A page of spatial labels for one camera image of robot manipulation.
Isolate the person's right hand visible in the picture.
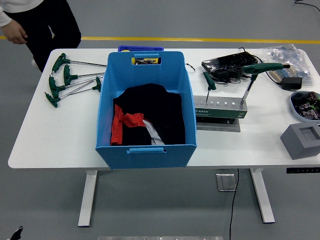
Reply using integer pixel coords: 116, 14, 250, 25
0, 19, 28, 45

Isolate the black white robot left hand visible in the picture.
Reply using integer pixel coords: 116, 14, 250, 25
6, 226, 24, 240

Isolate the small green T-handle wrench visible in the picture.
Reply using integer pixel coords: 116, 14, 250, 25
202, 70, 217, 104

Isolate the green grey wrench stand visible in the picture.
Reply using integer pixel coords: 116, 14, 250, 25
193, 94, 249, 133

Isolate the large green T-handle wrench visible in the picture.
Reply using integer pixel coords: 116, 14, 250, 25
239, 62, 291, 106

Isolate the blue plastic storage box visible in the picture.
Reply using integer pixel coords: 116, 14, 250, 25
94, 51, 198, 171

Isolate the person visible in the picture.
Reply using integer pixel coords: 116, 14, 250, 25
0, 0, 82, 73

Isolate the white table leg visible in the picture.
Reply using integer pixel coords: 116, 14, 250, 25
77, 170, 98, 228
249, 168, 276, 224

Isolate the dark blue plastic bin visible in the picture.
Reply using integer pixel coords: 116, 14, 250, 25
117, 44, 165, 53

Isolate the black red white garment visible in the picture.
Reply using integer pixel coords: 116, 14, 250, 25
109, 83, 186, 147

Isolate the black plastic tray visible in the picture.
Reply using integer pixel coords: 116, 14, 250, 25
201, 53, 258, 76

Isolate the metal floor plate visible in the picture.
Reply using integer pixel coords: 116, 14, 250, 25
215, 173, 238, 192

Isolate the tan resistor strip bundle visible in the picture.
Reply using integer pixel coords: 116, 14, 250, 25
268, 67, 296, 83

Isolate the clear plastic parts bag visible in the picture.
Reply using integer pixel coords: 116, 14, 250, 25
258, 44, 313, 87

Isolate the black power adapter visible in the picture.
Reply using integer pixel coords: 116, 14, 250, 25
281, 76, 303, 91

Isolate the pale blue oval tray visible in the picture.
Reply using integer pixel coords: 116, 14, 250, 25
289, 90, 320, 123

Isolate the grey foam block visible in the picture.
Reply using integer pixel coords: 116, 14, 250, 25
279, 122, 320, 161

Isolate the black table control panel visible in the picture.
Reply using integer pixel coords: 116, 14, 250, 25
286, 167, 320, 174

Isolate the electronic parts heap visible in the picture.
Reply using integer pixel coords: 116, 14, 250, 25
293, 91, 320, 120

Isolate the metal wire loop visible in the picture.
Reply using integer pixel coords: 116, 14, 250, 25
184, 62, 197, 75

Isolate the black plastic bracket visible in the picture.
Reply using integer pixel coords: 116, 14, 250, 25
212, 66, 245, 81

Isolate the black floor cable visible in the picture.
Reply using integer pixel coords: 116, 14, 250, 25
228, 168, 240, 240

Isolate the black adapter cable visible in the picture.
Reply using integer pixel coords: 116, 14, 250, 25
237, 46, 283, 87

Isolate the thin black looped cable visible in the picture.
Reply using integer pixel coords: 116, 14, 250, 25
293, 0, 320, 12

